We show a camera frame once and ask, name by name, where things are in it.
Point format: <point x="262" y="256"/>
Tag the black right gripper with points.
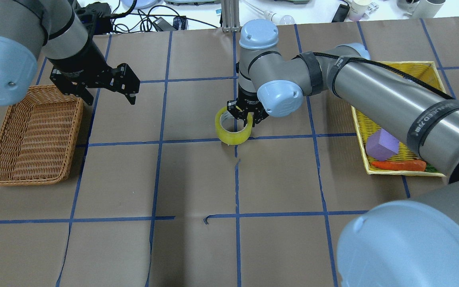
<point x="247" y="98"/>

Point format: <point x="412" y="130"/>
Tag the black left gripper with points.
<point x="79" y="65"/>

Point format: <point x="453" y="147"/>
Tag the clear yellow tape roll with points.
<point x="231" y="137"/>

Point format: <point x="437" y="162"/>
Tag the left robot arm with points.
<point x="64" y="35"/>

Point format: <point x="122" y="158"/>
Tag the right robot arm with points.
<point x="408" y="243"/>

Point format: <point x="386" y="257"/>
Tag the brown wicker basket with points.
<point x="38" y="137"/>

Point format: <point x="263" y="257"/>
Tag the purple foam cube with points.
<point x="382" y="145"/>

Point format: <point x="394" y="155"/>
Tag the orange toy carrot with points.
<point x="405" y="165"/>

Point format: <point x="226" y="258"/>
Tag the yellow woven tray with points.
<point x="425" y="71"/>

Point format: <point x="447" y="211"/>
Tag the aluminium frame post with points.
<point x="230" y="16"/>

